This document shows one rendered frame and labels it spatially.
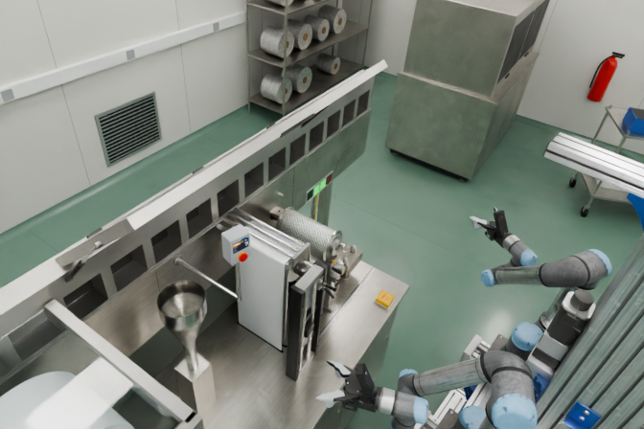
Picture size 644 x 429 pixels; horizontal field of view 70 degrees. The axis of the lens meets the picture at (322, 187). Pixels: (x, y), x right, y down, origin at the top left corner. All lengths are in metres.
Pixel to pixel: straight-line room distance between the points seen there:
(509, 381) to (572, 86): 4.93
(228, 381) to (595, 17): 5.13
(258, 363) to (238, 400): 0.17
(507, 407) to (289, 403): 0.85
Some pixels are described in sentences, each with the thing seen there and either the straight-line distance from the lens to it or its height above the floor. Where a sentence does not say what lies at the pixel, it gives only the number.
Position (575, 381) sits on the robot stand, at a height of 1.35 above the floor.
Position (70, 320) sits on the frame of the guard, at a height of 1.60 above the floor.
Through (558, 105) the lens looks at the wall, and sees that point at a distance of 6.24.
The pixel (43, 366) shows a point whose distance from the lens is 1.37.
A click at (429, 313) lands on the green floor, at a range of 3.51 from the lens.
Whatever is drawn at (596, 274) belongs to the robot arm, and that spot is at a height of 1.43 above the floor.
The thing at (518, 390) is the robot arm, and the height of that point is 1.46.
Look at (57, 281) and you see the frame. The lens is 1.46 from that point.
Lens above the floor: 2.65
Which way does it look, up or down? 37 degrees down
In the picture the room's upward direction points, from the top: 5 degrees clockwise
